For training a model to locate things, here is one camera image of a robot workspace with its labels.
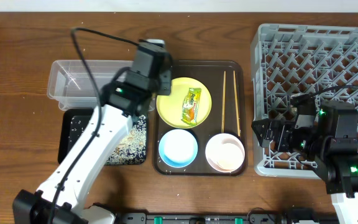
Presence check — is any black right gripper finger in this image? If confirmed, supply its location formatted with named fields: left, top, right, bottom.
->
left=251, top=119, right=273, bottom=137
left=256, top=132, right=272, bottom=147

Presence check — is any green snack wrapper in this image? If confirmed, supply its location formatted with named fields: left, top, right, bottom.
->
left=181, top=88, right=201, bottom=126

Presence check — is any light blue bowl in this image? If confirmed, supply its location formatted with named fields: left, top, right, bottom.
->
left=158, top=129, right=198, bottom=168

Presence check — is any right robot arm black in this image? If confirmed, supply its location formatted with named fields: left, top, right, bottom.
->
left=251, top=98, right=358, bottom=223

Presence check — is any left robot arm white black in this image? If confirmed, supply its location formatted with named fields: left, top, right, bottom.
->
left=12, top=39, right=173, bottom=223

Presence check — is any grey dishwasher rack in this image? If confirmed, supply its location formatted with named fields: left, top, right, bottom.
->
left=249, top=23, right=358, bottom=180

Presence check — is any left wooden chopstick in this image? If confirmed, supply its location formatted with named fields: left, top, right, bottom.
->
left=221, top=71, right=226, bottom=133

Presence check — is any wooden chopstick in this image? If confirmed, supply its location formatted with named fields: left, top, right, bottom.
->
left=233, top=70, right=241, bottom=137
left=221, top=71, right=226, bottom=133

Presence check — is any pink bowl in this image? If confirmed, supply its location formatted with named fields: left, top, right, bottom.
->
left=205, top=133, right=246, bottom=173

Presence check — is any right wooden chopstick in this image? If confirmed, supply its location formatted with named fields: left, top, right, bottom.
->
left=233, top=70, right=241, bottom=137

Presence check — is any yellow plate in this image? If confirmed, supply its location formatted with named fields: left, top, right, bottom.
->
left=157, top=77, right=212, bottom=129

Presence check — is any dark brown serving tray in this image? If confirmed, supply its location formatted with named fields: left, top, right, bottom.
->
left=154, top=60, right=247, bottom=176

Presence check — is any clear plastic bin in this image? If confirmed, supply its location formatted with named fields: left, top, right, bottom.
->
left=47, top=59, right=157, bottom=111

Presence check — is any black tray with rice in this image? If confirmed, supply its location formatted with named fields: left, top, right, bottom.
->
left=57, top=108, right=148, bottom=166

